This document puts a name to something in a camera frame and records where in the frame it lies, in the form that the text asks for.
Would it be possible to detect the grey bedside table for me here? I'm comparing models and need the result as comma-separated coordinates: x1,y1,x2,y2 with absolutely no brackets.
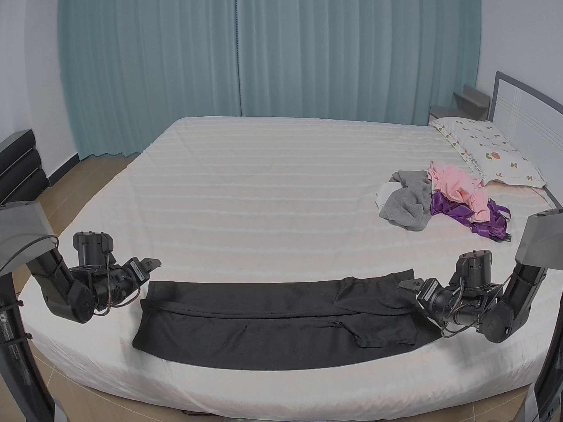
429,84,490,125

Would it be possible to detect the black chest of drawers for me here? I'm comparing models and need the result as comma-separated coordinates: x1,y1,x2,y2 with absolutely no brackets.
0,129,49,205

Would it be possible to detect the pink garment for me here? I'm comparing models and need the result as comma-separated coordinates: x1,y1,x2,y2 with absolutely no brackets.
428,160,490,223

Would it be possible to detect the bed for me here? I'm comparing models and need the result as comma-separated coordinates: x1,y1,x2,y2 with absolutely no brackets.
15,71,563,416

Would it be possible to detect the white garment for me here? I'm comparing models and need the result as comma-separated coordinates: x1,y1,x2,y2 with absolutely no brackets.
374,182,398,210

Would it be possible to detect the grey garment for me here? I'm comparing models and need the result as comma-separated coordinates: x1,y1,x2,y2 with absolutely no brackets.
379,170,434,231

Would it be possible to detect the white printed pillow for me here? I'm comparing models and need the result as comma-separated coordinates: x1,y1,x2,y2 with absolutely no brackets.
429,116,547,188

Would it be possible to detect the black cable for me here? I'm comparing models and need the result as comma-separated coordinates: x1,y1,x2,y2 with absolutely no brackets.
94,280,141,316
440,319,478,338

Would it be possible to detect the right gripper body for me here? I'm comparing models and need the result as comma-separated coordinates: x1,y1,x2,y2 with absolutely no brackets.
416,279,461,323

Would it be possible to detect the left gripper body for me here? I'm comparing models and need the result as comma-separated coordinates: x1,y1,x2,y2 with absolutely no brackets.
110,258,148,300

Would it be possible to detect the purple garment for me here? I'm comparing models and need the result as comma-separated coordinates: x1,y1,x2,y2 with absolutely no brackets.
430,192,512,241

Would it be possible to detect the black T-shirt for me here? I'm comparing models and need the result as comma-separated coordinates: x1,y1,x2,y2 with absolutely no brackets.
133,268,442,371

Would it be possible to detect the blue-green curtain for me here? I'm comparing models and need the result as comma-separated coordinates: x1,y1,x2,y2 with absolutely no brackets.
57,0,480,159

